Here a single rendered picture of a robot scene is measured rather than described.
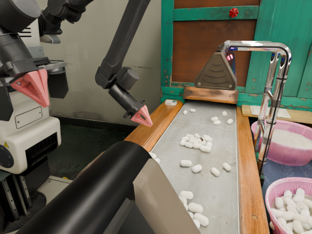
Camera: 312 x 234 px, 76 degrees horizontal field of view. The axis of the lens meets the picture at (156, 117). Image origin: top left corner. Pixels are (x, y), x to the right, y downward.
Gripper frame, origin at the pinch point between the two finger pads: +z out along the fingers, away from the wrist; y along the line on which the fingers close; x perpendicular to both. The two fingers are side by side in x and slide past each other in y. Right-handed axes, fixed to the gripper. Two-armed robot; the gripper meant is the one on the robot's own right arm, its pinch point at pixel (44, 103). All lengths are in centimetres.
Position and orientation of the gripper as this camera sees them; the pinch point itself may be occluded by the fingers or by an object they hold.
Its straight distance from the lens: 51.3
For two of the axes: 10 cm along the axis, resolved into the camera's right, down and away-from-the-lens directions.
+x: -8.6, 3.3, 4.0
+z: 4.4, 8.7, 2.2
